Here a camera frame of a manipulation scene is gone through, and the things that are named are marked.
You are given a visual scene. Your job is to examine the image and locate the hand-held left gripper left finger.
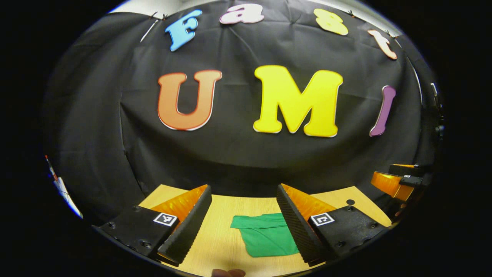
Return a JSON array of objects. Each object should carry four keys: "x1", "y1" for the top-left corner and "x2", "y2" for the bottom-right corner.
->
[{"x1": 91, "y1": 184, "x2": 213, "y2": 267}]

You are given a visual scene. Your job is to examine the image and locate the green T-shirt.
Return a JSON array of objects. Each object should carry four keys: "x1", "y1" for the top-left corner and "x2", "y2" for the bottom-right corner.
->
[{"x1": 230, "y1": 213, "x2": 300, "y2": 258}]

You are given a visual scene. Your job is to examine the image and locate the white desk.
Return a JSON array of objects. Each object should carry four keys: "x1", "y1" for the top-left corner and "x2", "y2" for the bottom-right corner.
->
[{"x1": 54, "y1": 179, "x2": 83, "y2": 219}]

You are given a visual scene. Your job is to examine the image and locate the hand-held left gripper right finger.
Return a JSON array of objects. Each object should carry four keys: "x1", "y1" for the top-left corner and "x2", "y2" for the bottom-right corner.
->
[{"x1": 276, "y1": 183, "x2": 388, "y2": 267}]

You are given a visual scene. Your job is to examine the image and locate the black backdrop cloth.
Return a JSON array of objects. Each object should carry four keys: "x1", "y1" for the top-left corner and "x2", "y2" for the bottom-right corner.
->
[{"x1": 42, "y1": 0, "x2": 442, "y2": 227}]

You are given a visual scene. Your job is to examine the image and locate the dark metal stand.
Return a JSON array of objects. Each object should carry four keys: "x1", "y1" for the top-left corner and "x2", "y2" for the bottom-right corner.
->
[{"x1": 430, "y1": 83, "x2": 445, "y2": 139}]

